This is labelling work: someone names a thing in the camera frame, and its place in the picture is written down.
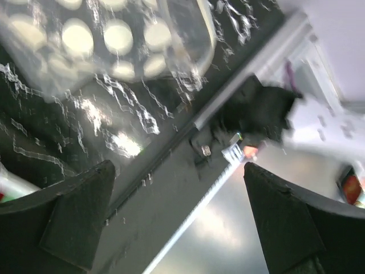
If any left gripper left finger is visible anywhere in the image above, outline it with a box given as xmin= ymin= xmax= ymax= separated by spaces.
xmin=1 ymin=160 xmax=115 ymax=273

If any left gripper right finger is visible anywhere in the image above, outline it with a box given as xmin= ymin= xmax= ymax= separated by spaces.
xmin=244 ymin=162 xmax=364 ymax=273

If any white basket with cloths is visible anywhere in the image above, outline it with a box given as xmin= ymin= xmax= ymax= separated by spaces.
xmin=0 ymin=164 xmax=40 ymax=203

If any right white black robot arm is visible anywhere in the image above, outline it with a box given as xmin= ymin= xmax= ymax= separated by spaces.
xmin=211 ymin=75 xmax=364 ymax=177

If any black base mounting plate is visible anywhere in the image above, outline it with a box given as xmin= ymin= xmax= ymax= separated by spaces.
xmin=91 ymin=126 xmax=237 ymax=273

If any clear zip top bag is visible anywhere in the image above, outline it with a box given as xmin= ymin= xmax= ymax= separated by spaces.
xmin=1 ymin=1 xmax=216 ymax=102

